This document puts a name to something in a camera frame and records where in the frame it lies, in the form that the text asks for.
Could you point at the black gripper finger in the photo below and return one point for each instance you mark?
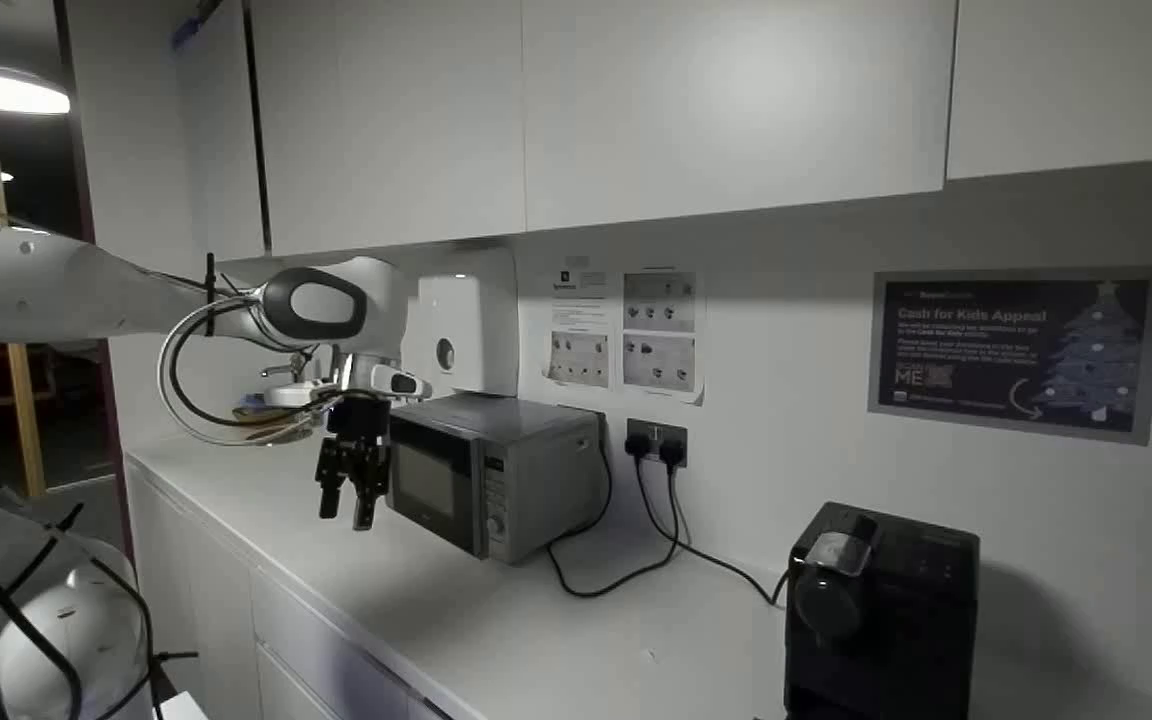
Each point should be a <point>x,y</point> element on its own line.
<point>328,498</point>
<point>364,511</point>

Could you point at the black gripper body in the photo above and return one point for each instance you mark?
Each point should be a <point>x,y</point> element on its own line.
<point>357,445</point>

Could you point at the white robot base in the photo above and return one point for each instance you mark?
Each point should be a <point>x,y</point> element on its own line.
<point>76,636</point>

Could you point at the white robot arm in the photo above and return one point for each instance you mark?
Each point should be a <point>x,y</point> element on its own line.
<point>62,288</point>

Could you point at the white paper towel dispenser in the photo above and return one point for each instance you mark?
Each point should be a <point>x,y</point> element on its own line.
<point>463,323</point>

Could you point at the white upper cabinets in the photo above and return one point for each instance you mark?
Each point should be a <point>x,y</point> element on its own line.
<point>325,127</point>

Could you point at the black coffee machine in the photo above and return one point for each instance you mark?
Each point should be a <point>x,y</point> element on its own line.
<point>882,619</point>

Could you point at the dark framed christmas poster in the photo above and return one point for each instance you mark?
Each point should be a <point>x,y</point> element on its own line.
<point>1032,351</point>

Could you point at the paper notices on wall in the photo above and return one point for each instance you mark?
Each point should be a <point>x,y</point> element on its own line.
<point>632,331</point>

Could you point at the double wall power socket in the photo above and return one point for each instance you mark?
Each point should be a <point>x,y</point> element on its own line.
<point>645,436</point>

